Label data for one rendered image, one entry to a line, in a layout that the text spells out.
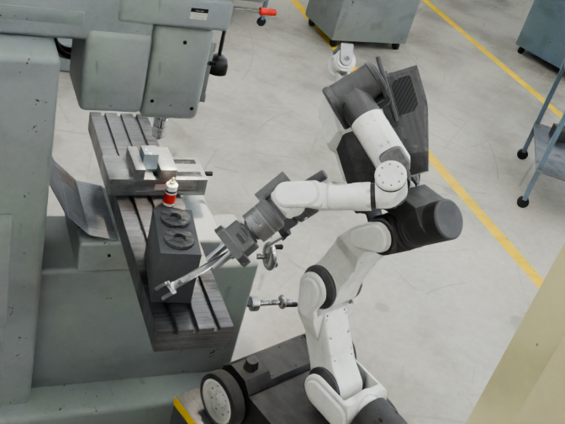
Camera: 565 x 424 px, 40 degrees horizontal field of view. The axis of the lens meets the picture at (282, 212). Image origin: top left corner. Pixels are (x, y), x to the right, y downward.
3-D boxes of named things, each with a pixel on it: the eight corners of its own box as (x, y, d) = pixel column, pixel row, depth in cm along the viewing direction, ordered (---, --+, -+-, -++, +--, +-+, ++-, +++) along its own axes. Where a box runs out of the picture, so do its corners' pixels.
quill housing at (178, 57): (182, 92, 267) (199, 2, 249) (198, 123, 252) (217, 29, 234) (126, 88, 259) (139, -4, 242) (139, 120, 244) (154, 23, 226)
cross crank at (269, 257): (271, 257, 322) (277, 235, 316) (281, 276, 313) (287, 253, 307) (234, 258, 315) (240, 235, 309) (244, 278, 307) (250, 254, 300)
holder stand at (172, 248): (182, 257, 251) (192, 205, 240) (191, 304, 233) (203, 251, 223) (144, 255, 247) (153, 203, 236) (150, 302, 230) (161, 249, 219)
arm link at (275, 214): (279, 236, 204) (314, 209, 204) (272, 228, 194) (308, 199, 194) (253, 204, 207) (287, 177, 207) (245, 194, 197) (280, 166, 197)
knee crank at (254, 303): (293, 301, 317) (297, 289, 314) (298, 311, 313) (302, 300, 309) (242, 304, 308) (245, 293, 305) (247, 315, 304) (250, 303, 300)
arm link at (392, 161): (425, 191, 201) (383, 123, 209) (426, 172, 189) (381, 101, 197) (386, 212, 201) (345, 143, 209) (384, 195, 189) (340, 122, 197)
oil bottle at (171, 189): (172, 200, 275) (177, 174, 269) (175, 207, 272) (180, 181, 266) (161, 200, 273) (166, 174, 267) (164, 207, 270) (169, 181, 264)
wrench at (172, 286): (233, 244, 204) (234, 242, 204) (242, 256, 203) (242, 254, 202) (154, 288, 193) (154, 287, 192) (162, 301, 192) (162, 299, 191)
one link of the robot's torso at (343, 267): (349, 304, 261) (436, 240, 227) (310, 319, 250) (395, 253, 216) (328, 263, 265) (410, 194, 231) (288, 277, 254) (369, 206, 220)
